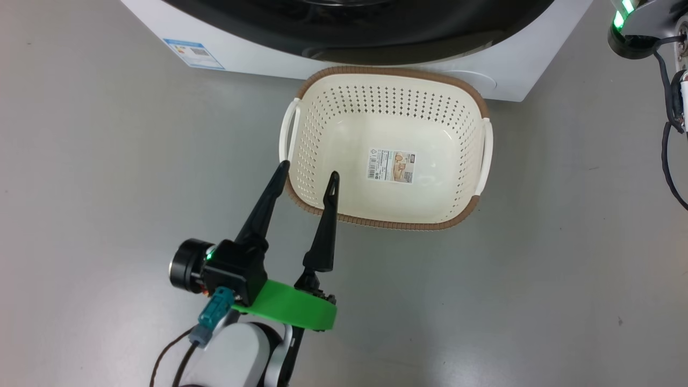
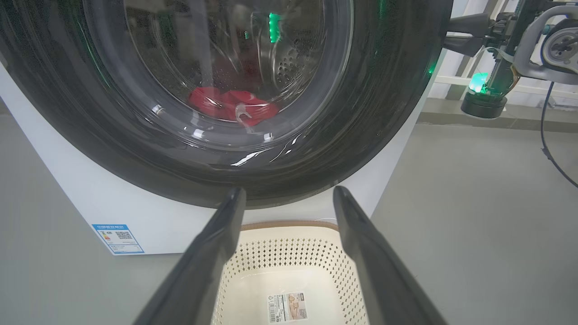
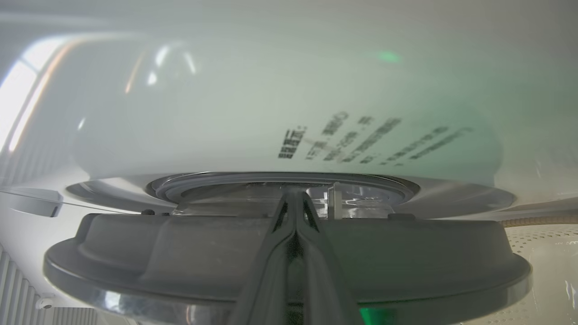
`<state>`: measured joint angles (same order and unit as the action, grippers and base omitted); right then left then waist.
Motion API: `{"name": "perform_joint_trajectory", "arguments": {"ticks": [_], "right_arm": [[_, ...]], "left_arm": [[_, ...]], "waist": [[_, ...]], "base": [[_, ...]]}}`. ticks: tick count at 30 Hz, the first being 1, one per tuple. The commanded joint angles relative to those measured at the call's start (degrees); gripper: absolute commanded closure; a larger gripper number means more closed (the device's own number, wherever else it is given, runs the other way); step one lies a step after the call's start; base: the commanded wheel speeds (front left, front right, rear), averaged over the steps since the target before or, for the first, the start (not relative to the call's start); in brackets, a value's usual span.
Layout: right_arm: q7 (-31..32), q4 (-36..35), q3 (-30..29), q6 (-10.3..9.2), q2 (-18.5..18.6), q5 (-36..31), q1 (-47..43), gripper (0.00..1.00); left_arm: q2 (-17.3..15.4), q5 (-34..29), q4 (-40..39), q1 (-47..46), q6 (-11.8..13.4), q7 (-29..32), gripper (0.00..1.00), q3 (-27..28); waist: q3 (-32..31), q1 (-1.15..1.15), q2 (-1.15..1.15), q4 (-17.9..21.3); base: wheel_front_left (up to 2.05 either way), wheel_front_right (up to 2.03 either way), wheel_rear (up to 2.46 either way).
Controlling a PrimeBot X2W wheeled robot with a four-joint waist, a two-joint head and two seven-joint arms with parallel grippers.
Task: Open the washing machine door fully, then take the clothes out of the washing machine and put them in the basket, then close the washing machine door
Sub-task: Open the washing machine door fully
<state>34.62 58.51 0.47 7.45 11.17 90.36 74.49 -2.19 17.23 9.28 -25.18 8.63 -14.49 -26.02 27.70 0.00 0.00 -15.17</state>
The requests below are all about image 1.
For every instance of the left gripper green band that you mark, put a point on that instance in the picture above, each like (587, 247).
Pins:
(293, 309)

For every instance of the black-rimmed glass washer door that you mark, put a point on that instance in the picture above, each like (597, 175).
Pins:
(376, 27)

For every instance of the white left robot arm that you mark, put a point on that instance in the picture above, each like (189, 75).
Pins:
(242, 355)

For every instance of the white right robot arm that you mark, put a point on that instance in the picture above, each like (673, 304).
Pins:
(645, 21)

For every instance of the cream laundry basket brown rim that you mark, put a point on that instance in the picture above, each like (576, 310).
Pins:
(344, 140)

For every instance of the white front-load washing machine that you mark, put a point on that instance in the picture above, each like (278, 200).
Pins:
(484, 64)

